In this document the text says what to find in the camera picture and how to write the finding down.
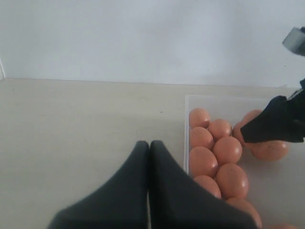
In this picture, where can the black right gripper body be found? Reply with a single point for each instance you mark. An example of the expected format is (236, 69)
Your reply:
(300, 93)

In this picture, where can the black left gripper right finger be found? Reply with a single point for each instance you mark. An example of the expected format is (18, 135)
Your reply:
(178, 202)

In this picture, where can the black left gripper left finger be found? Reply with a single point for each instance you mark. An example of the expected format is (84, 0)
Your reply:
(120, 203)

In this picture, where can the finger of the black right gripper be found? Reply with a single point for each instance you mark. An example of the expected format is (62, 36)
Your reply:
(282, 119)

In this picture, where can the brown egg back right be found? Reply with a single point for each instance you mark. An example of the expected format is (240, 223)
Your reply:
(250, 116)

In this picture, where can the brown egg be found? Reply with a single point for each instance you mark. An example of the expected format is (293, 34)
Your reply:
(268, 151)
(199, 117)
(250, 116)
(220, 128)

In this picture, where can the brown egg front right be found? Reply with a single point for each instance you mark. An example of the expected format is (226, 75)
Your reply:
(268, 151)

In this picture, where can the brown egg fourth row left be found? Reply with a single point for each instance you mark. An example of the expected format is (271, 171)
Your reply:
(209, 185)

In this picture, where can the brown egg fourth row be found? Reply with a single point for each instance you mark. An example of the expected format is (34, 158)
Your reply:
(247, 207)
(209, 185)

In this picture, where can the brown egg third row left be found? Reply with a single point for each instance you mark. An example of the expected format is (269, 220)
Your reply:
(202, 162)

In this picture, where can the brown egg third row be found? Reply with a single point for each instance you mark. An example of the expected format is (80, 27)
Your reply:
(202, 162)
(232, 181)

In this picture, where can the brown egg second row right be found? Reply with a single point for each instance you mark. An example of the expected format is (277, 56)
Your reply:
(236, 133)

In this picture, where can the brown egg second row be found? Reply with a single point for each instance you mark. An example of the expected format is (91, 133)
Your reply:
(227, 150)
(199, 136)
(236, 133)

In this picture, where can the brown egg third row middle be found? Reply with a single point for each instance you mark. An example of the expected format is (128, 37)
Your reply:
(232, 181)

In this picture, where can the brown egg second row middle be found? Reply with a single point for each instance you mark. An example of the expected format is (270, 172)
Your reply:
(227, 150)

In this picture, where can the brown egg back middle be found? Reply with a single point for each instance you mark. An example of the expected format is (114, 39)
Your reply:
(220, 128)

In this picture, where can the brown egg fourth row middle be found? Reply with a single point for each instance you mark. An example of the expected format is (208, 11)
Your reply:
(247, 207)

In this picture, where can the brown egg second row left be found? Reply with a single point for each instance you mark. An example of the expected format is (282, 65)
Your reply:
(199, 136)

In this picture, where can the clear plastic tray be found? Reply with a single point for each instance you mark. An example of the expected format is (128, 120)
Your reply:
(277, 189)

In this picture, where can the brown egg back left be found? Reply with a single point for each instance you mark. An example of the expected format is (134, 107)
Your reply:
(199, 117)

